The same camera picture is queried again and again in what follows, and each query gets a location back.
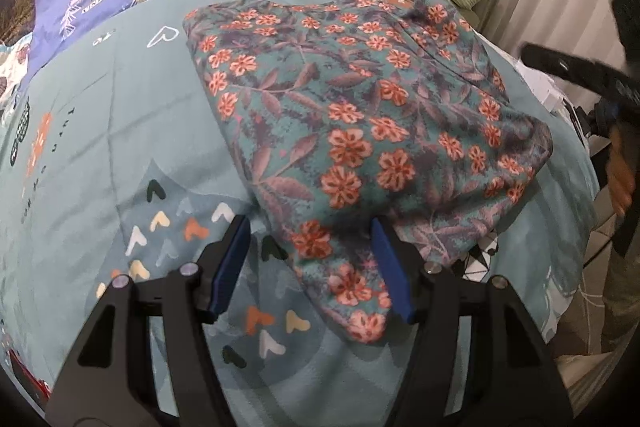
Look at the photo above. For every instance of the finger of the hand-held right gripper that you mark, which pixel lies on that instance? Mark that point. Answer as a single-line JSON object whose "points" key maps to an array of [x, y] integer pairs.
{"points": [[565, 64]]}

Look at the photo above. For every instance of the teal printed bed sheet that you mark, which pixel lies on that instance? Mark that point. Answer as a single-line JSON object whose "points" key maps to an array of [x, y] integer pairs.
{"points": [[100, 132]]}

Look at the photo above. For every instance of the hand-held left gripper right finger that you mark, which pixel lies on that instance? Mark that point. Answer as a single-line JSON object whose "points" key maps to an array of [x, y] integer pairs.
{"points": [[393, 278]]}

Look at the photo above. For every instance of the dark printed pillow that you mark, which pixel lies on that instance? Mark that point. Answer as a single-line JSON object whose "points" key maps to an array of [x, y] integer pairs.
{"points": [[17, 2]]}

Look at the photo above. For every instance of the teal floral garment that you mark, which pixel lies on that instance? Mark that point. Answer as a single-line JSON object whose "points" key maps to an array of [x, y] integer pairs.
{"points": [[350, 117]]}

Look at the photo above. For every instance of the person's right hand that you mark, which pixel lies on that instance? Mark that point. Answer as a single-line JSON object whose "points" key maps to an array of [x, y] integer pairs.
{"points": [[622, 177]]}

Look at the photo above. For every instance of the white box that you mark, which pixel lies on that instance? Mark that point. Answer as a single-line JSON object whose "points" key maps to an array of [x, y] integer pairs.
{"points": [[542, 87]]}

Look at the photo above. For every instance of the person's olive clothing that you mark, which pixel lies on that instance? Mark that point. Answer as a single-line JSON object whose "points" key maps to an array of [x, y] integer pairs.
{"points": [[622, 297]]}

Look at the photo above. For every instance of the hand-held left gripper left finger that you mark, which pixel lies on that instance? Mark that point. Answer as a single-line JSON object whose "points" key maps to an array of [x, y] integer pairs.
{"points": [[229, 268]]}

